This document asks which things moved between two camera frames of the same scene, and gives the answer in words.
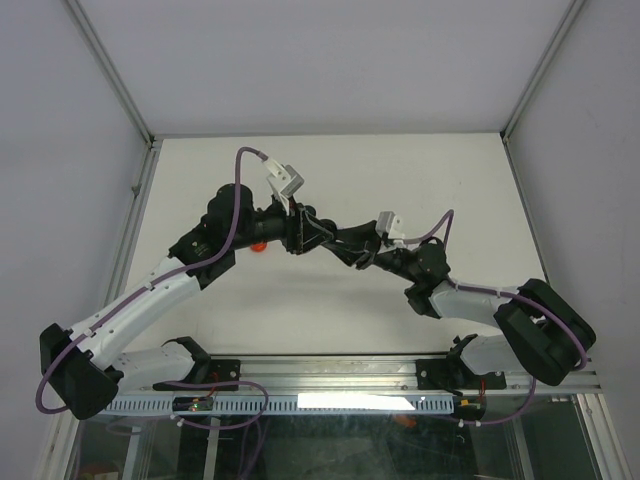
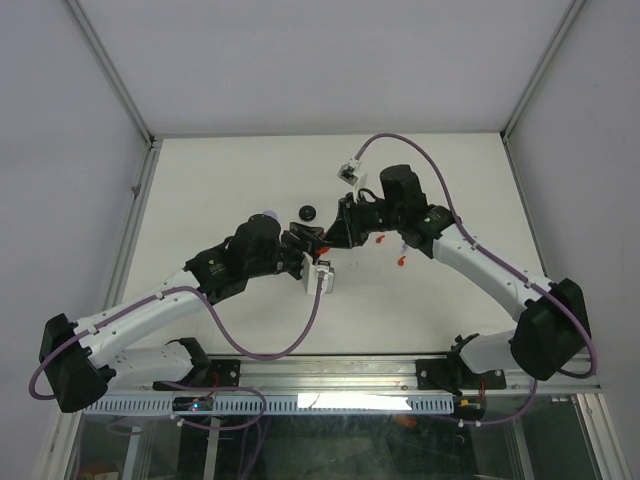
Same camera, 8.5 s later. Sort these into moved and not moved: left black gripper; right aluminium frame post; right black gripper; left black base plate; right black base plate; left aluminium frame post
Moved: left black gripper; right black gripper
Not moved: left aluminium frame post; left black base plate; right black base plate; right aluminium frame post
